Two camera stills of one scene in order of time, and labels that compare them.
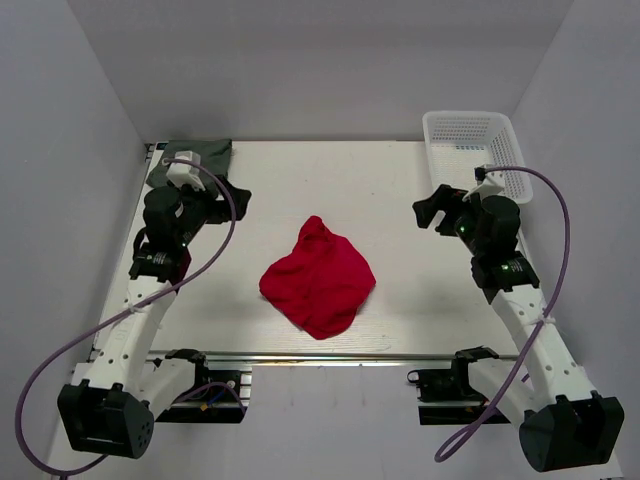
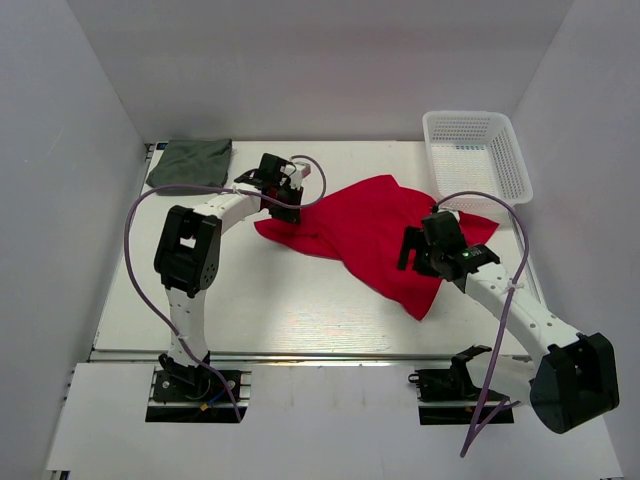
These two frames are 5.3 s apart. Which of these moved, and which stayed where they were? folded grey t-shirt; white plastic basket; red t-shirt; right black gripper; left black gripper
Moved: right black gripper; left black gripper; red t-shirt
Stayed: white plastic basket; folded grey t-shirt
